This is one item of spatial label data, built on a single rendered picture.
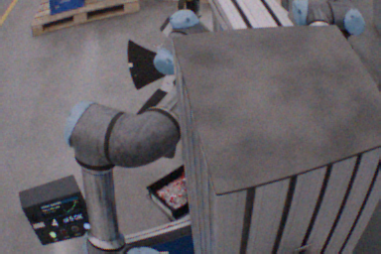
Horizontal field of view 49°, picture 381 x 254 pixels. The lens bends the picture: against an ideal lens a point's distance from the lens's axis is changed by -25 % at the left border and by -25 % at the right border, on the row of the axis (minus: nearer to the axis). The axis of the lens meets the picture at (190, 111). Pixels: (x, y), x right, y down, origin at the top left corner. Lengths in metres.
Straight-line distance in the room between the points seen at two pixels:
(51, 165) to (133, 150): 2.35
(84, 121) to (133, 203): 1.97
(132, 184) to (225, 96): 2.62
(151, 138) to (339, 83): 0.58
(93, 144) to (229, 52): 0.55
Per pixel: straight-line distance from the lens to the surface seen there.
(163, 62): 1.40
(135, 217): 2.98
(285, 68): 0.60
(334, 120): 0.54
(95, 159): 1.13
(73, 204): 1.53
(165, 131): 1.10
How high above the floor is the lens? 2.39
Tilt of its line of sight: 42 degrees down
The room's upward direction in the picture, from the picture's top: 5 degrees counter-clockwise
